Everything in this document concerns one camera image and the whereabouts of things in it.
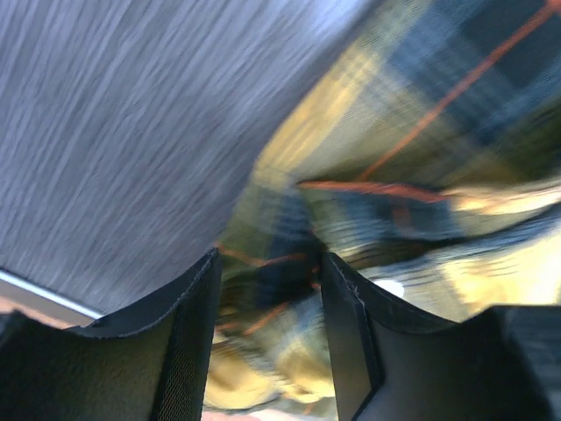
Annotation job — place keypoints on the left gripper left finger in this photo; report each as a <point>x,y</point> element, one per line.
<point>147,361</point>

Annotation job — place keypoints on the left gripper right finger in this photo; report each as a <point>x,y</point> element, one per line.
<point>391,360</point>

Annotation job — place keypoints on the yellow plaid long sleeve shirt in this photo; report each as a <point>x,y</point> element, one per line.
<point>428,159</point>

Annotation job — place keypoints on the white wire shelf rack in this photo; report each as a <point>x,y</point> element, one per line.
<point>42,304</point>

